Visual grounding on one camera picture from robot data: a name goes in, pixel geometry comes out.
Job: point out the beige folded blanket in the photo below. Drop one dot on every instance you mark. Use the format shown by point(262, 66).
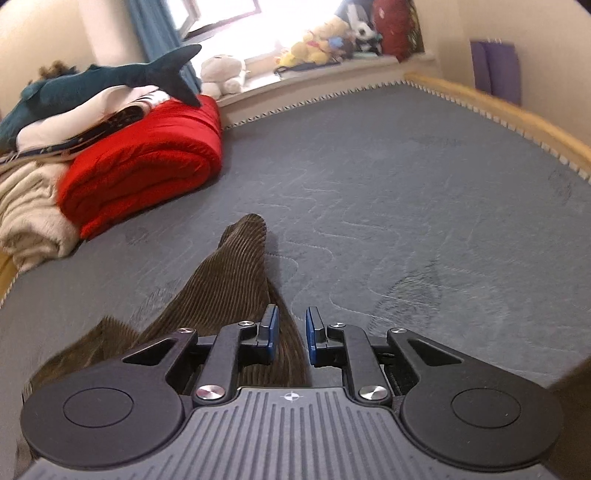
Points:
point(32, 212)

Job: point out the window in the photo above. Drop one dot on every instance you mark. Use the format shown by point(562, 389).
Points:
point(258, 21)

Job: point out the white folded cloth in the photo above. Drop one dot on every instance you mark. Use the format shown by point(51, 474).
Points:
point(69, 117)

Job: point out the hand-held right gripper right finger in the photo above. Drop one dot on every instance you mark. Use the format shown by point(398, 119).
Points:
point(315, 339)

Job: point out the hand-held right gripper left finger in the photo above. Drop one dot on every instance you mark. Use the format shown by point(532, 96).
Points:
point(269, 337)

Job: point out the panda plush toy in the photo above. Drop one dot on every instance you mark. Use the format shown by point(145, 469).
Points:
point(364, 30)

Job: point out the yellow bear plush toy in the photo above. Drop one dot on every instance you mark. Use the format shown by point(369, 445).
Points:
point(325, 34)

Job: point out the teal shark plush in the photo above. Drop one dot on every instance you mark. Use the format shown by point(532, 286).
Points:
point(78, 85)

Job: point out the red folded blanket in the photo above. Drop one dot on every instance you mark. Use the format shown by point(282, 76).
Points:
point(152, 157)

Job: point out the blue curtain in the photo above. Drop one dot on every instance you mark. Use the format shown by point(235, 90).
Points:
point(152, 32)

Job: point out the red plush cushion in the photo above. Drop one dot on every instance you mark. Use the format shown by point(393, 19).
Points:
point(397, 27)

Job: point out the dark flat object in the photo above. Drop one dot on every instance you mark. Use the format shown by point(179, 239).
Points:
point(300, 67)

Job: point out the brown fuzzy plush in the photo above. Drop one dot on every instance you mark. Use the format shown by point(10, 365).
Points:
point(55, 69)

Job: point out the grey quilted mattress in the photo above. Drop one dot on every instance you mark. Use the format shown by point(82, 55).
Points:
point(392, 194)

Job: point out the white plush toy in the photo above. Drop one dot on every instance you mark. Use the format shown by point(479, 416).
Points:
point(221, 69)

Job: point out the wooden bed frame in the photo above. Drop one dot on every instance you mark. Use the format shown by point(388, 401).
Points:
point(498, 108)

